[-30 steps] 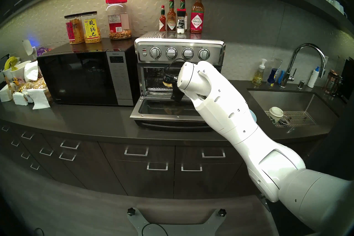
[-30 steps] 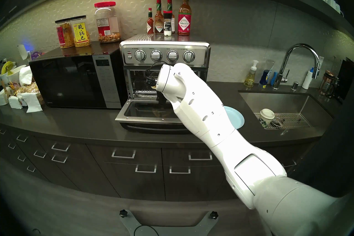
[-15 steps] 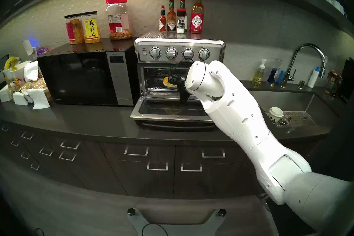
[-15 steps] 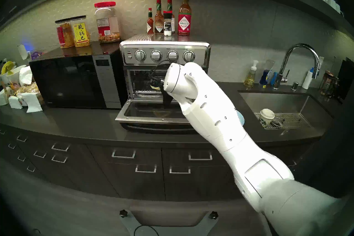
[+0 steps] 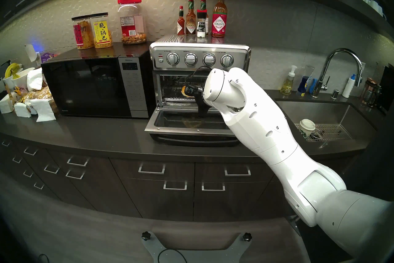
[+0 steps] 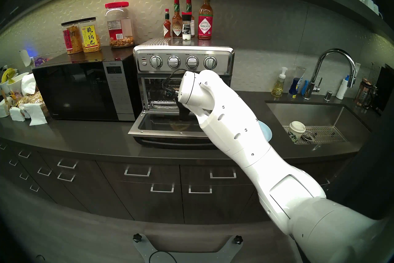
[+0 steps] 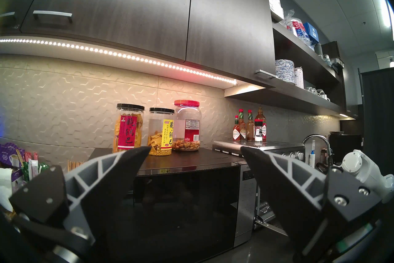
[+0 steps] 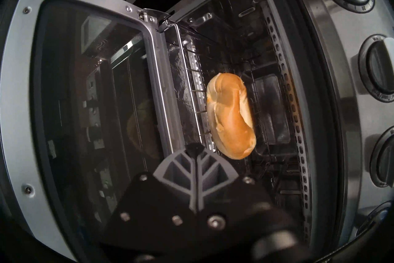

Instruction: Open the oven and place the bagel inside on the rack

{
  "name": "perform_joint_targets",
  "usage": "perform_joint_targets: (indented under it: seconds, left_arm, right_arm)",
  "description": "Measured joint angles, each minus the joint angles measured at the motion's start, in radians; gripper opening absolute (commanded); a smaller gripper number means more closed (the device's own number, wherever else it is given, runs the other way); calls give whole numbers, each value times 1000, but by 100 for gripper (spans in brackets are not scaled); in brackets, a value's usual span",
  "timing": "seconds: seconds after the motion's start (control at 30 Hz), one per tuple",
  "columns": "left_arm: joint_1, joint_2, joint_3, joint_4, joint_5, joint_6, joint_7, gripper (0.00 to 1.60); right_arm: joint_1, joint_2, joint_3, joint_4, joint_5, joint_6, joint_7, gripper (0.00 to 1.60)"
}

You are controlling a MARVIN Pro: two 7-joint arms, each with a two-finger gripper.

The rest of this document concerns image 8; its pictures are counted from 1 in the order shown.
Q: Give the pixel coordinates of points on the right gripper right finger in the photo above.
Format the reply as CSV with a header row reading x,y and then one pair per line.
x,y
234,203

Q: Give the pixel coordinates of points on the glass toaster oven door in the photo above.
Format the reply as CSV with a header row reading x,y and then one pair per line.
x,y
77,111

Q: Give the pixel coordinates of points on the foil covered crumb tray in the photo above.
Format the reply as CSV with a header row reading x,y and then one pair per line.
x,y
181,86

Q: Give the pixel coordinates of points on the golden brown bagel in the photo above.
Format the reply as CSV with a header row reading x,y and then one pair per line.
x,y
231,117

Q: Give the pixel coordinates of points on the stainless steel toaster oven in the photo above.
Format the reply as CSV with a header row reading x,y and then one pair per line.
x,y
347,96

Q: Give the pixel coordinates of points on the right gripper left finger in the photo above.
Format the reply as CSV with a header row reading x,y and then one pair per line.
x,y
154,203

